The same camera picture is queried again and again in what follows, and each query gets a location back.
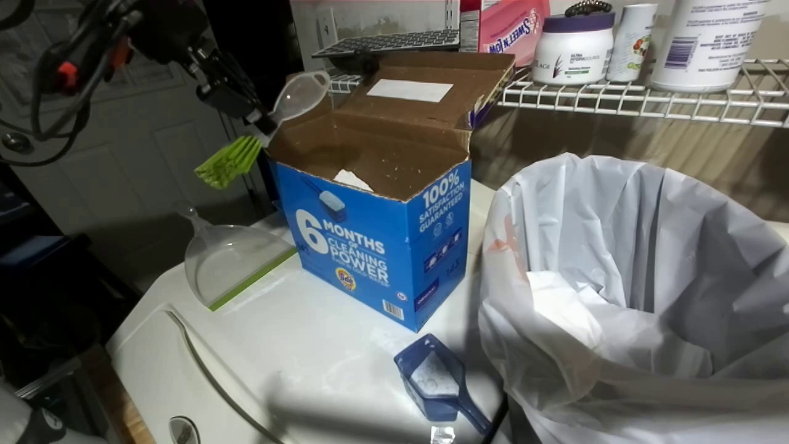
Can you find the white spray bottle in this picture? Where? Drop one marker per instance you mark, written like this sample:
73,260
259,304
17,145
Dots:
632,41

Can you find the white washing machine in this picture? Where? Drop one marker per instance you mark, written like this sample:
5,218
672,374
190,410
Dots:
290,361

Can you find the large white tub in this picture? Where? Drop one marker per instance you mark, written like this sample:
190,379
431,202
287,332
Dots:
706,44

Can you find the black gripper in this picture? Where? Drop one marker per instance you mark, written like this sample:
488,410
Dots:
225,87

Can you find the white wire shelf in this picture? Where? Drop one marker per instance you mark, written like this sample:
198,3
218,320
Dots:
760,96

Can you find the clear plastic dustpan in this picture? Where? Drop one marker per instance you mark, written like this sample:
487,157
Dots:
223,260

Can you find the blue plastic scoop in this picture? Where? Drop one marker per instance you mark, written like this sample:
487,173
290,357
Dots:
435,379

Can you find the white jar purple lid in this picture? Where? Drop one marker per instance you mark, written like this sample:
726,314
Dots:
576,51

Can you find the Tide detergent cardboard box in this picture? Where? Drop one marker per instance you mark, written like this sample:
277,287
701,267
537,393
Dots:
377,189

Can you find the pink detergent package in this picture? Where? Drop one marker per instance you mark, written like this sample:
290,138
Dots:
500,29

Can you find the trash bin with white bag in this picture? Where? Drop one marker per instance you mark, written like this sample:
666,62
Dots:
632,304

